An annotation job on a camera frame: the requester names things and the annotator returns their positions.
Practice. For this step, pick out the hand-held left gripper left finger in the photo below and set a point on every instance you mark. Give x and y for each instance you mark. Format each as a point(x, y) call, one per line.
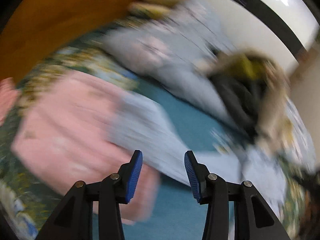
point(133, 175)

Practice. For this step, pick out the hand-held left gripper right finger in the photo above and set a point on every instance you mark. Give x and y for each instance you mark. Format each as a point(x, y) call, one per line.
point(191, 175)

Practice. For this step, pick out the light blue shirt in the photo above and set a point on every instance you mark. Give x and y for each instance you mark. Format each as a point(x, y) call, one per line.
point(155, 130)

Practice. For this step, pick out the pink garment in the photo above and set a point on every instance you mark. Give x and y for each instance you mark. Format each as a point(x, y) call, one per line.
point(75, 130)

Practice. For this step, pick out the teal floral bed sheet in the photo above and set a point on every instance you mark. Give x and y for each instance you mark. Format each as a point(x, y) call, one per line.
point(180, 115)

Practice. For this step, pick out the dark cloth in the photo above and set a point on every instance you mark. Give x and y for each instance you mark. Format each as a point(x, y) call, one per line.
point(237, 97)

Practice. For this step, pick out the grey-lilac garment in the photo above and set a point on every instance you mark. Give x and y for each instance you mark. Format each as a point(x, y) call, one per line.
point(170, 55)

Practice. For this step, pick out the yellow-green fuzzy garment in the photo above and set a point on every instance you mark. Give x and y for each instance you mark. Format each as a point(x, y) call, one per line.
point(246, 63)

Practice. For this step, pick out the cream floral pillow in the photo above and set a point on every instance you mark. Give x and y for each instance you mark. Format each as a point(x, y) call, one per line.
point(150, 10)

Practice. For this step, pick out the orange wooden headboard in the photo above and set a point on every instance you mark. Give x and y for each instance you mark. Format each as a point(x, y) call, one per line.
point(62, 17)

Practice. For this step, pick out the white wardrobe with black stripe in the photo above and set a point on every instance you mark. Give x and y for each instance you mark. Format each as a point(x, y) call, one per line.
point(275, 10)

